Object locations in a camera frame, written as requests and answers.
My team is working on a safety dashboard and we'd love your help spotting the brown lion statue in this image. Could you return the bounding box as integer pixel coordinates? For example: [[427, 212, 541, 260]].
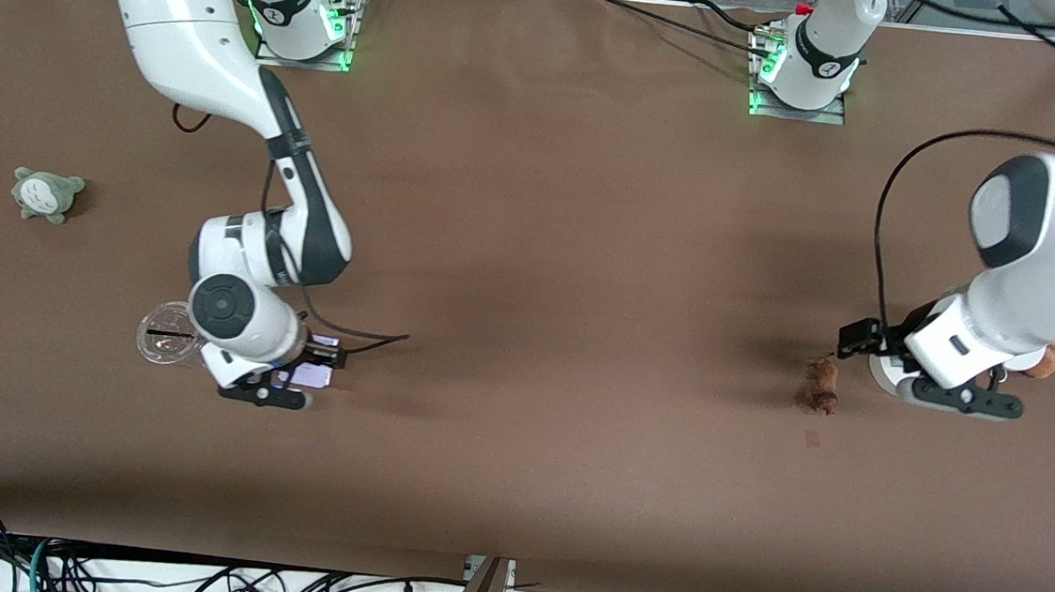
[[795, 352, 845, 418]]

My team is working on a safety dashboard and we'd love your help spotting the clear plastic cup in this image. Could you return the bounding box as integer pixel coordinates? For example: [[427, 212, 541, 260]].
[[133, 298, 209, 372]]

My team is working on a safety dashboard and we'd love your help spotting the grey plush toy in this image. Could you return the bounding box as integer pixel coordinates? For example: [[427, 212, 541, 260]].
[[9, 165, 87, 227]]

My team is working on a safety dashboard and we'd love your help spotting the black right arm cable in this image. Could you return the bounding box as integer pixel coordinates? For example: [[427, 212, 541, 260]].
[[154, 102, 428, 365]]

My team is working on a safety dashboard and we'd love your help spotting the brown teddy bear keychain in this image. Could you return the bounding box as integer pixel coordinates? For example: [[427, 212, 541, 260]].
[[991, 337, 1055, 388]]

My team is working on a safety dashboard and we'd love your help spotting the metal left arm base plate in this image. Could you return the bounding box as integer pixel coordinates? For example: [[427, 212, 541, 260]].
[[744, 26, 853, 126]]

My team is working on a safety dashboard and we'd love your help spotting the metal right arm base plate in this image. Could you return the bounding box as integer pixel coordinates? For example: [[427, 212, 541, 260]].
[[253, 0, 365, 75]]

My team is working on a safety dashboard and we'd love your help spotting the teal floor cable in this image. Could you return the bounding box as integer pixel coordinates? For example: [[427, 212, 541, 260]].
[[26, 535, 50, 592]]

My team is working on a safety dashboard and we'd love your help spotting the black base power cable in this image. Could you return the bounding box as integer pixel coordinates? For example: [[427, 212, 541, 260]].
[[592, 0, 782, 61]]

